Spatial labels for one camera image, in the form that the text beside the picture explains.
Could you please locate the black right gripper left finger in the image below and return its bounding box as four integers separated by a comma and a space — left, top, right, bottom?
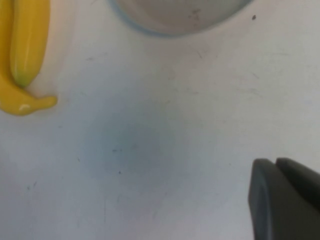
247, 157, 291, 240

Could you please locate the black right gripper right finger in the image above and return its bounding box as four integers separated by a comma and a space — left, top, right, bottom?
274, 156, 320, 240

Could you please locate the yellow banana with straight stem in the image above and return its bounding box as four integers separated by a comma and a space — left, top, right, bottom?
0, 0, 58, 117

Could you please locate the yellow banana with curved stem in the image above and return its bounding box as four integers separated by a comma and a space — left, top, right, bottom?
9, 0, 51, 88

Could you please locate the grey round plate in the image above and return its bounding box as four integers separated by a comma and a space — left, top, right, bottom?
108, 0, 253, 38

